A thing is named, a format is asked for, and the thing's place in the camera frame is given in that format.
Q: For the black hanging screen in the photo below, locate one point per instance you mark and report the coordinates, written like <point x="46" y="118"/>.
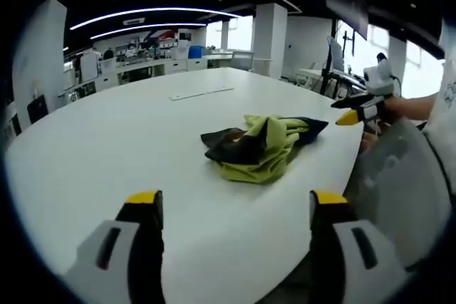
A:
<point x="347" y="1"/>

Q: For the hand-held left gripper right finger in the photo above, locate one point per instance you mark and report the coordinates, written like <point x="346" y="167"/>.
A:
<point x="342" y="247"/>

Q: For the green and black garment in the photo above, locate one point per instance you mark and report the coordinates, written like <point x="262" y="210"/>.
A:
<point x="256" y="154"/>

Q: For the white cabinet row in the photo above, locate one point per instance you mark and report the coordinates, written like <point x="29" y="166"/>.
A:
<point x="142" y="70"/>

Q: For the blue storage box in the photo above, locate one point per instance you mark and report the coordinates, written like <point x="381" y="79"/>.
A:
<point x="195" y="52"/>

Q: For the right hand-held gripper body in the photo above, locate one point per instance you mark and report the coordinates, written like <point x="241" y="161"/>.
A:
<point x="379" y="78"/>

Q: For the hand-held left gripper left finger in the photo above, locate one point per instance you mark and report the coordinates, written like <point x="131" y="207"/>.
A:
<point x="117" y="247"/>

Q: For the long ceiling light strip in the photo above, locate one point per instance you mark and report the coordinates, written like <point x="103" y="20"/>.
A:
<point x="153" y="15"/>

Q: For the black monitor stand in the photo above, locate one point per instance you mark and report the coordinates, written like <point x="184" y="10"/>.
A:
<point x="349" y="42"/>

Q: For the white office chair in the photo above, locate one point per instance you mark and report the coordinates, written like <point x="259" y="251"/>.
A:
<point x="335" y="55"/>

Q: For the white table cover plate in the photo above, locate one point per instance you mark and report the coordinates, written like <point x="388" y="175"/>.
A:
<point x="201" y="92"/>

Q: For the white background desk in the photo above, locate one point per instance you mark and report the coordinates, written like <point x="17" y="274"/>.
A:
<point x="320" y="75"/>

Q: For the black chair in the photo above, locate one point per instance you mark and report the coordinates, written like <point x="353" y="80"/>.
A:
<point x="37" y="109"/>

